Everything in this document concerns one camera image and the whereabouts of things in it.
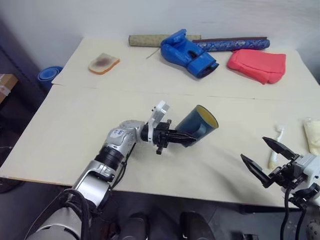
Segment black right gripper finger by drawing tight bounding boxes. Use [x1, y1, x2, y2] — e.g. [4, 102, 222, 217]
[261, 136, 296, 161]
[240, 153, 271, 189]

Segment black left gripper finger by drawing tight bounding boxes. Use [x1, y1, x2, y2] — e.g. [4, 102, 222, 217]
[174, 137, 193, 148]
[174, 129, 197, 142]

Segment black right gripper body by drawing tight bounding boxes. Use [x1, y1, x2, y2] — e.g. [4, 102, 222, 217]
[268, 154, 305, 188]

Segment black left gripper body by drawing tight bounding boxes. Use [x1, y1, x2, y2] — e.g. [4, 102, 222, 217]
[152, 119, 176, 155]

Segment dark blue mug yellow inside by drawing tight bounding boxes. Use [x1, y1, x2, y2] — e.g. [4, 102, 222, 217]
[174, 104, 220, 148]

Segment white toothbrush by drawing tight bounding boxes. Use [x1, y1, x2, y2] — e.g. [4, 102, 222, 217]
[267, 123, 287, 170]

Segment blue boxing glove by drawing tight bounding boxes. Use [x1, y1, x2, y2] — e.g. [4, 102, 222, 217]
[159, 28, 220, 79]

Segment red folded cloth pouch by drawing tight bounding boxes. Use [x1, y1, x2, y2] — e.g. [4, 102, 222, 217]
[226, 48, 287, 86]

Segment toast bread slice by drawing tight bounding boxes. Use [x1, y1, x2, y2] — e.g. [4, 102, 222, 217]
[87, 52, 121, 76]

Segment beige rolled bamboo mat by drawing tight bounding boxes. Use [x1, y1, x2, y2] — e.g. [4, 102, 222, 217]
[128, 33, 202, 48]

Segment blue patterned rolled scroll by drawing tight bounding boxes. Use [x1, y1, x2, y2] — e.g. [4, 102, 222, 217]
[192, 38, 271, 53]

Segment dark red scroll rod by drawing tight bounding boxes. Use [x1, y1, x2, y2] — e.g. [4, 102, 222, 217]
[191, 36, 268, 42]

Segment blue round container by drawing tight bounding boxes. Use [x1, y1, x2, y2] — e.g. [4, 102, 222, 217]
[37, 65, 64, 91]

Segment brown cardboard box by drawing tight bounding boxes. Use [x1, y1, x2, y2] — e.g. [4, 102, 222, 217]
[0, 73, 19, 105]

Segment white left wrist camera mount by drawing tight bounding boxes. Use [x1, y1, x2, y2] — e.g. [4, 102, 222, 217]
[145, 99, 171, 145]

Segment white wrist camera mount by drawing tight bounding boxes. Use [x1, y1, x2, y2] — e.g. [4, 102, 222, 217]
[145, 99, 171, 145]
[292, 153, 320, 194]

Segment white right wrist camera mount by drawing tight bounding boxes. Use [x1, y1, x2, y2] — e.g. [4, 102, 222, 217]
[292, 153, 320, 194]

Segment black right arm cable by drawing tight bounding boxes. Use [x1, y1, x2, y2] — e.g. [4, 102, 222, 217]
[296, 203, 308, 240]
[280, 185, 294, 240]

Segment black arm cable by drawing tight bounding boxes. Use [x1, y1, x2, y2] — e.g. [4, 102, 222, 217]
[296, 203, 308, 240]
[61, 187, 102, 240]
[280, 185, 294, 240]

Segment thin brown string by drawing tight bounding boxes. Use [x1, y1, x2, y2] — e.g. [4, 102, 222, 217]
[145, 48, 161, 60]

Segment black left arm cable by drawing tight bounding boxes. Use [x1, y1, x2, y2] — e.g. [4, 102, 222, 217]
[61, 187, 102, 240]

